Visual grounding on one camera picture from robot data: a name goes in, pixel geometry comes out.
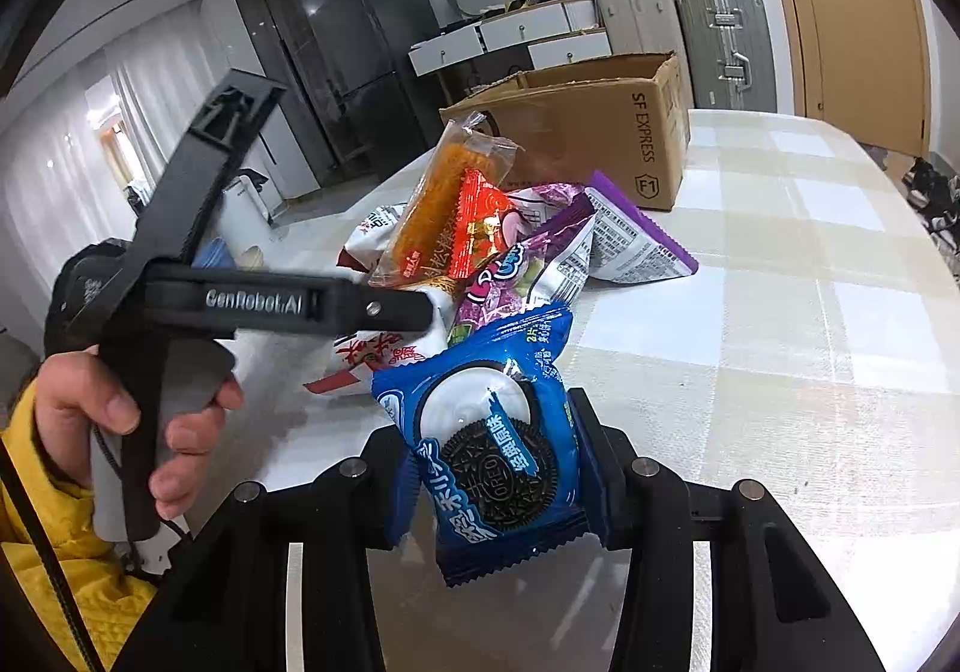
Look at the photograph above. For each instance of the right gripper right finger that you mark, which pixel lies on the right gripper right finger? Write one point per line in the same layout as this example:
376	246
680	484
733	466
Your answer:
775	607

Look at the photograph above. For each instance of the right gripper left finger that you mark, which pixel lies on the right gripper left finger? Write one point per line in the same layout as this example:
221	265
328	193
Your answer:
279	579

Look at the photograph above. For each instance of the orange bread clear packet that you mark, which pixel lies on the orange bread clear packet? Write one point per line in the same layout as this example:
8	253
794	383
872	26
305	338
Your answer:
422	244

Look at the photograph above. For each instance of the blue Oreo cookie packet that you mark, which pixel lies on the blue Oreo cookie packet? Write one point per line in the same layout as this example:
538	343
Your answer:
495	443

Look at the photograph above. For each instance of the person's left hand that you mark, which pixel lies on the person's left hand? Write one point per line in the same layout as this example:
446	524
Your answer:
75	390

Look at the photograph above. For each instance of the yellow jacket sleeve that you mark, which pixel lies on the yellow jacket sleeve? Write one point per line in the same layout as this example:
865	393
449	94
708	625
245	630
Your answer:
110	600

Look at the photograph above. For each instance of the white red snack bag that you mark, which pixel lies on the white red snack bag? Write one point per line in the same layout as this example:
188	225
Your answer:
354	359

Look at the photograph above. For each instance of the white red small packet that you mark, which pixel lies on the white red small packet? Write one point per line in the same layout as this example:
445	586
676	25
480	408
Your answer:
370	238

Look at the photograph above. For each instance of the red chip packet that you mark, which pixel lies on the red chip packet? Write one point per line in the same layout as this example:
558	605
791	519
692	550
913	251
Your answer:
487	223

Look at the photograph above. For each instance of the dark grey refrigerator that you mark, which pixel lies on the dark grey refrigerator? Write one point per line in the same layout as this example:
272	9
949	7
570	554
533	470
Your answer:
377	113

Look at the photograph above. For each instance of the crumpled purple silver packet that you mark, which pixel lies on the crumpled purple silver packet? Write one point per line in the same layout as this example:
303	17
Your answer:
538	204

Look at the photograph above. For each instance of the purple candy bag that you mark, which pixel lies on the purple candy bag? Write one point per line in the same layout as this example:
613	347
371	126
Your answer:
601	235

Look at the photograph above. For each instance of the white drawer desk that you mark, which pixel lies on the white drawer desk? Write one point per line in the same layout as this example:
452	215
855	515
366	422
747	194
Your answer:
538	37

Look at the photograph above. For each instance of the brown SF cardboard box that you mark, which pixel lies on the brown SF cardboard box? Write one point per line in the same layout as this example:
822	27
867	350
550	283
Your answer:
624	116

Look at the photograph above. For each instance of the silver hard suitcase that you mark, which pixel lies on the silver hard suitcase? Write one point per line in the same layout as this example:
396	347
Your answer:
729	54

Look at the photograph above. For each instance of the beige hard suitcase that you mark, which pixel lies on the beige hard suitcase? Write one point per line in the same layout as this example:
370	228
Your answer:
642	27

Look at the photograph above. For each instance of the wooden door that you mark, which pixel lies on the wooden door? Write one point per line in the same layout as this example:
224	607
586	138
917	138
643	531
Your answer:
863	66

